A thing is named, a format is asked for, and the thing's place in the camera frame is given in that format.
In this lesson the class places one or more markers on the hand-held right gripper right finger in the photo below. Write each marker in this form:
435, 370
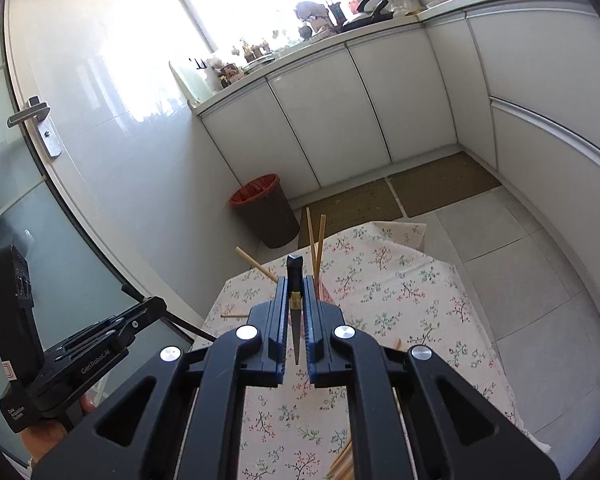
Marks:
311, 330

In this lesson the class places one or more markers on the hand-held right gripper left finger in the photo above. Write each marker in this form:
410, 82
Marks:
280, 330

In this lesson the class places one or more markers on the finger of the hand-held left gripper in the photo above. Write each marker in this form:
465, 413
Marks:
190, 327
132, 291

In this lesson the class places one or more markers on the pink perforated utensil holder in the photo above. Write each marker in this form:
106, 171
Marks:
326, 294

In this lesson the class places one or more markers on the pile of wooden chopsticks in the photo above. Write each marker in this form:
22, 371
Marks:
342, 462

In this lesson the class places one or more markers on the person's left hand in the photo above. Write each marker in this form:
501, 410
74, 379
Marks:
45, 440

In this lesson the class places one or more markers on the floral tablecloth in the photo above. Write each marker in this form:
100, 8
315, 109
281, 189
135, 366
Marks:
380, 310

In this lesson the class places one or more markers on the frosted glass door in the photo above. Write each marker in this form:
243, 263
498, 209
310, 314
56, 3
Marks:
40, 220

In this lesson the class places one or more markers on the brown trash bin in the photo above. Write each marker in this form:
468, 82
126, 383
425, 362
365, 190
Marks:
265, 210

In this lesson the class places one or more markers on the brown floor mat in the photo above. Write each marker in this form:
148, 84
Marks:
350, 207
445, 182

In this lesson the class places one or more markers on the translucent cutting board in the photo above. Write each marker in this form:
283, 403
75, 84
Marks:
192, 82

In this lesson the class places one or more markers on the white base cabinet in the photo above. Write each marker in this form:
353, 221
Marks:
340, 110

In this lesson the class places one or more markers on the dark small teapot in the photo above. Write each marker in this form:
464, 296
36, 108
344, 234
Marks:
306, 31

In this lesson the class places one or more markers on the kitchen window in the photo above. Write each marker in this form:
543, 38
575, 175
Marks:
260, 0

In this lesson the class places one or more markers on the grey blue bag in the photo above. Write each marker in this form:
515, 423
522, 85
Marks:
310, 11

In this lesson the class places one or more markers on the black frying pan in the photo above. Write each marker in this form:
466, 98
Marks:
367, 15

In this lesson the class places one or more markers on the white drawer cabinet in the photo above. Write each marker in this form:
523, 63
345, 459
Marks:
545, 110

